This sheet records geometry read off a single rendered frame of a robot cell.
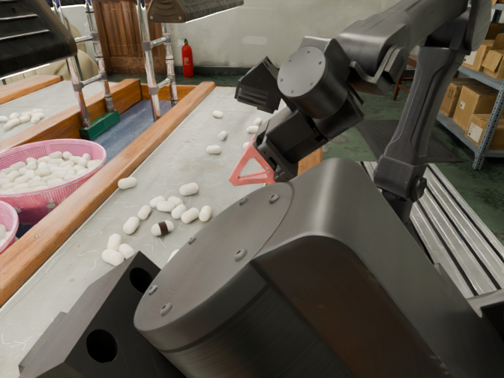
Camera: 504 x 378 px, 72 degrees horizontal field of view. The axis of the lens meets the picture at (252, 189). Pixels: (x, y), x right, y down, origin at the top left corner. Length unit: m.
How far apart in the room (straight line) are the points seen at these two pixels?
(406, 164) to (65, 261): 0.59
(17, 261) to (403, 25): 0.60
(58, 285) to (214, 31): 4.63
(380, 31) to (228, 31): 4.56
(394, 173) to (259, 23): 4.37
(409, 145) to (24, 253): 0.65
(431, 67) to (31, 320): 0.70
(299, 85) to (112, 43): 5.08
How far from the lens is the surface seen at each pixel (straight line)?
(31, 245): 0.63
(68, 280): 0.58
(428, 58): 0.68
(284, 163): 0.44
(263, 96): 0.44
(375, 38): 0.46
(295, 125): 0.43
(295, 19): 4.94
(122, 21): 5.30
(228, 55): 5.04
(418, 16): 0.54
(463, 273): 0.75
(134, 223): 0.62
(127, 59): 5.36
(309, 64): 0.38
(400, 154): 0.68
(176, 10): 0.76
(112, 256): 0.56
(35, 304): 0.57
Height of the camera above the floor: 1.11
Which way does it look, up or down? 31 degrees down
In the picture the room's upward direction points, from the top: straight up
